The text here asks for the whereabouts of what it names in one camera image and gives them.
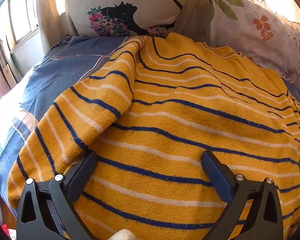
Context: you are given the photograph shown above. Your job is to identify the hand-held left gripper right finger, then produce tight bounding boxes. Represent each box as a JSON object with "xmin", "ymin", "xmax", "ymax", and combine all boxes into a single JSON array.
[{"xmin": 201, "ymin": 150, "xmax": 284, "ymax": 240}]

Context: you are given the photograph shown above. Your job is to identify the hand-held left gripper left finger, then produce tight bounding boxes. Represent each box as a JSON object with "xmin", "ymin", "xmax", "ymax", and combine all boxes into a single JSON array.
[{"xmin": 16, "ymin": 150, "xmax": 98, "ymax": 240}]

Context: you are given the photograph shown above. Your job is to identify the yellow striped sweater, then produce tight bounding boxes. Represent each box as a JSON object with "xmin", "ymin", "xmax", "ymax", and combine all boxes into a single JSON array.
[{"xmin": 7, "ymin": 32, "xmax": 300, "ymax": 240}]

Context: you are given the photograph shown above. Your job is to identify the blue patterned bed sheet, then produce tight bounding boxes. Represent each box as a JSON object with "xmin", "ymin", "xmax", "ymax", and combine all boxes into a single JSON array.
[{"xmin": 0, "ymin": 35, "xmax": 300, "ymax": 218}]

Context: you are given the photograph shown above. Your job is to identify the leaf print pillow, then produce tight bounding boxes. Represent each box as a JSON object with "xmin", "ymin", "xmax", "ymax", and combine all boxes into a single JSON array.
[{"xmin": 204, "ymin": 0, "xmax": 300, "ymax": 84}]

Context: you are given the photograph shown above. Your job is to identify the window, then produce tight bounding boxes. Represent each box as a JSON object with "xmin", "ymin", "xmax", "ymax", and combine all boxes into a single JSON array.
[{"xmin": 0, "ymin": 0, "xmax": 40, "ymax": 52}]

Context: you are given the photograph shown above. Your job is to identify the floral silhouette print pillow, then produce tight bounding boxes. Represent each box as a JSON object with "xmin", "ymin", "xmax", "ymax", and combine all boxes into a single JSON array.
[{"xmin": 61, "ymin": 0, "xmax": 206, "ymax": 38}]

